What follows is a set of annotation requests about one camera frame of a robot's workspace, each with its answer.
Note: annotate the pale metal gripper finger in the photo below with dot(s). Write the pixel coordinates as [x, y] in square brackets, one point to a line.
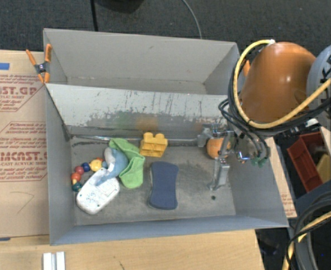
[203, 139]
[221, 173]

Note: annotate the orange ball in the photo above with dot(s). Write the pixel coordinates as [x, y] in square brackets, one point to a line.
[213, 148]

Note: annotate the yellow toy building block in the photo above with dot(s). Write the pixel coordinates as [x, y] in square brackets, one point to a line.
[153, 145]

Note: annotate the dark blue sponge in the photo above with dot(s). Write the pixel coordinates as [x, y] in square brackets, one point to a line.
[164, 186]

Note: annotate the green cloth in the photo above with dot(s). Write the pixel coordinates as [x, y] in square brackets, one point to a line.
[133, 170]

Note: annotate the light blue soft toy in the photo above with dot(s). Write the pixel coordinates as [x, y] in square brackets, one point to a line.
[117, 160]

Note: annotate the grey metal bin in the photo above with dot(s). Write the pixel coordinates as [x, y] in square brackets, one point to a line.
[142, 60]

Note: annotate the white plastic box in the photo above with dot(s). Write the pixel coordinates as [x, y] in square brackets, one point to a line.
[96, 197]

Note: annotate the brown cardboard board red print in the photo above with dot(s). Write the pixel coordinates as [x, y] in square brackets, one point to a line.
[19, 201]

